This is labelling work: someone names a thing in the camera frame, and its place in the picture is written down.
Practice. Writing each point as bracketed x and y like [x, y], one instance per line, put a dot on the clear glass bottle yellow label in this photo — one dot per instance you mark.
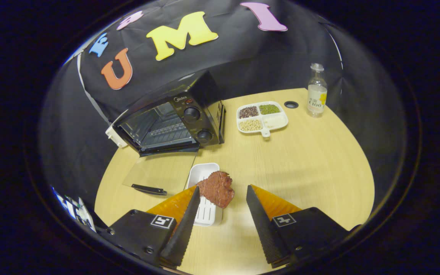
[316, 95]

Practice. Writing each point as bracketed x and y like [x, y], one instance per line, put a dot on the white rectangular tray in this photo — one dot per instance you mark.
[206, 215]

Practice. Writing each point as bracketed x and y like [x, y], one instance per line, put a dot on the brown meat piece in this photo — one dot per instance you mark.
[216, 189]

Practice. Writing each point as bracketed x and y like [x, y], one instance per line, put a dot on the white bread toaster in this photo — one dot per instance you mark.
[114, 137]

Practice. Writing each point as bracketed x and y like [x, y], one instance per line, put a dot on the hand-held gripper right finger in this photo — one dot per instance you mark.
[266, 229]

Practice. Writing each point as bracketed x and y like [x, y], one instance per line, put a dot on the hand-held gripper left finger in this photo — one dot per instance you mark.
[183, 229]

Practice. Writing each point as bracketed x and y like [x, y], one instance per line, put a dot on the white patterned object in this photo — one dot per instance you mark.
[76, 210]

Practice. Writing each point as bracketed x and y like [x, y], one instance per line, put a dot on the black toaster oven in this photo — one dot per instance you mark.
[201, 114]

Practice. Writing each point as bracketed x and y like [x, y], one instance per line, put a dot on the white divided dish with beans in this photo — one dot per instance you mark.
[275, 121]

